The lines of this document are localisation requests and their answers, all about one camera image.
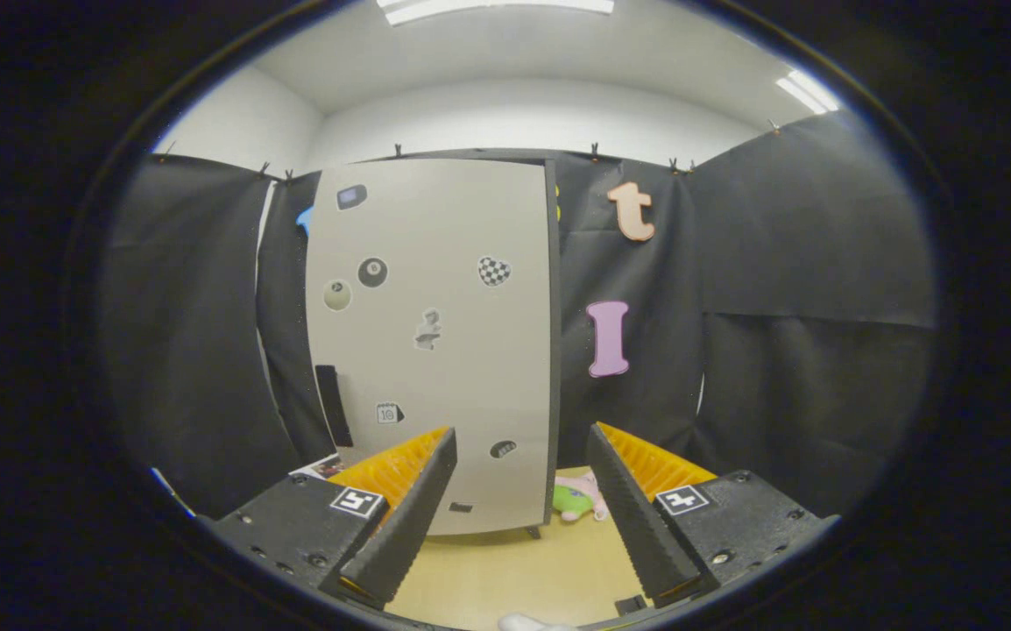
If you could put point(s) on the long ceiling light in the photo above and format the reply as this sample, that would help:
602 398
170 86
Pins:
497 7

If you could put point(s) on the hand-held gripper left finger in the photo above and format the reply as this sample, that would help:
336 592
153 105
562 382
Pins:
413 517

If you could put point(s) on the white rounded object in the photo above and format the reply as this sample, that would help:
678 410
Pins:
536 624

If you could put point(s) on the small black object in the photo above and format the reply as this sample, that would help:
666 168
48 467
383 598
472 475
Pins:
631 606

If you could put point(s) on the light grey shoe cabinet door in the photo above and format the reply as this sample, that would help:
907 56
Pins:
453 368

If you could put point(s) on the grey shoe cabinet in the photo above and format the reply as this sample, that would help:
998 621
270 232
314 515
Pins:
554 350

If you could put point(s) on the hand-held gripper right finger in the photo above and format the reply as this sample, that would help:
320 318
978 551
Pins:
637 517

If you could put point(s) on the double ceiling light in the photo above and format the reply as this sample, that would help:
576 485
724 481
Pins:
808 90

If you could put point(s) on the white book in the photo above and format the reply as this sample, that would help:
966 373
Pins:
321 467

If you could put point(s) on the black backdrop cloth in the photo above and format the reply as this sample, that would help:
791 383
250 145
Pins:
821 263

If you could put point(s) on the pink and green plush toy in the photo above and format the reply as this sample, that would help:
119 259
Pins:
574 499

